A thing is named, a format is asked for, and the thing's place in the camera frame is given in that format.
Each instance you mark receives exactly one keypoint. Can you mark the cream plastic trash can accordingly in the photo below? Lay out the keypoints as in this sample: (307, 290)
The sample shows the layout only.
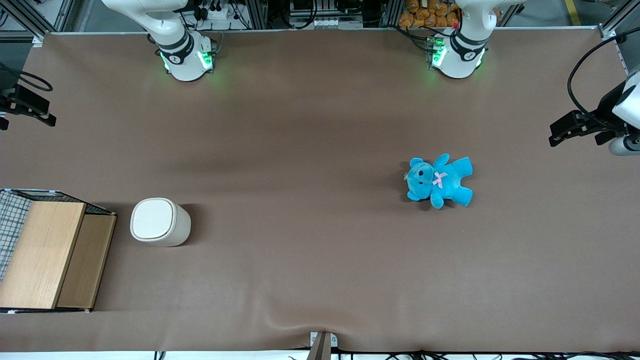
(180, 231)

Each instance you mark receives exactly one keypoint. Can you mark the brown table cover mat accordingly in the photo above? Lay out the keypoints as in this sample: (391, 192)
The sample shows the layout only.
(300, 200)

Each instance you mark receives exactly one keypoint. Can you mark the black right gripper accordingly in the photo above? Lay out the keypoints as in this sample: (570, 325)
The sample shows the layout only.
(20, 101)

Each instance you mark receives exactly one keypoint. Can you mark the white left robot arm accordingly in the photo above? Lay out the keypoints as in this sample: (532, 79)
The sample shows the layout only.
(457, 67)

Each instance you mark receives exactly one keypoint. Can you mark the cream trash can lid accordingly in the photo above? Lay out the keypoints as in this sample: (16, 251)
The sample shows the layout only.
(152, 218)

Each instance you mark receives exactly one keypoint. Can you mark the light wooden shelf board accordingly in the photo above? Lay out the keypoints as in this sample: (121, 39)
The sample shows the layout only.
(40, 250)

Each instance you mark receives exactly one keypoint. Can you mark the aluminium frame profile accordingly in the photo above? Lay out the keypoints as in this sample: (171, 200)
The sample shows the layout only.
(35, 20)
(617, 22)

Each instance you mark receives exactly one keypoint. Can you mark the grey metal mount bracket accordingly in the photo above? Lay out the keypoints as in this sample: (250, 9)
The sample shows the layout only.
(320, 350)

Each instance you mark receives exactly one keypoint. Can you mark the narrow darker wooden shelf board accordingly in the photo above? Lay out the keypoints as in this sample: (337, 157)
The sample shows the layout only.
(87, 260)

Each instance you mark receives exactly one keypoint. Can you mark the blue plush teddy bear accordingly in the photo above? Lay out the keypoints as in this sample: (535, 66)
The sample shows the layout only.
(450, 181)

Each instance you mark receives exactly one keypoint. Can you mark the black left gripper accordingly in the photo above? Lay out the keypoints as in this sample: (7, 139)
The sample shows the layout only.
(604, 111)

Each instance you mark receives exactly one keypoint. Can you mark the white power strip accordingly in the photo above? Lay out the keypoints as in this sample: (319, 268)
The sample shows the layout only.
(217, 12)

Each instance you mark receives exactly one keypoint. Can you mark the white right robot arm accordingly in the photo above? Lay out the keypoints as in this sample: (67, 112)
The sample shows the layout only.
(186, 69)

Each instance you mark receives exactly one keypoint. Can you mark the white terminal block row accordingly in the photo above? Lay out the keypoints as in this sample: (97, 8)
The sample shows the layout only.
(325, 22)

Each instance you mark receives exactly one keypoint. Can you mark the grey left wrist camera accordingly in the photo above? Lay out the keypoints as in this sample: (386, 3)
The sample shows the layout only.
(625, 146)

